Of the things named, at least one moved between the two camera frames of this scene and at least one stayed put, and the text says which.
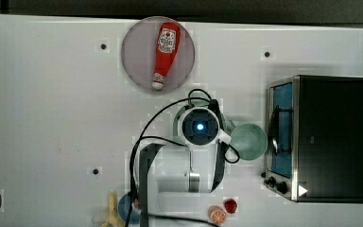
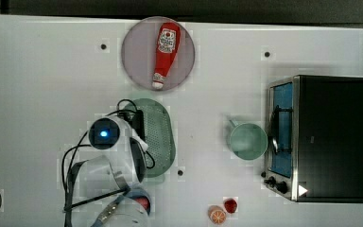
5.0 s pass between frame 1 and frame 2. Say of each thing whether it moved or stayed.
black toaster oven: stayed
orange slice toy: stayed
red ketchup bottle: stayed
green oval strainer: moved
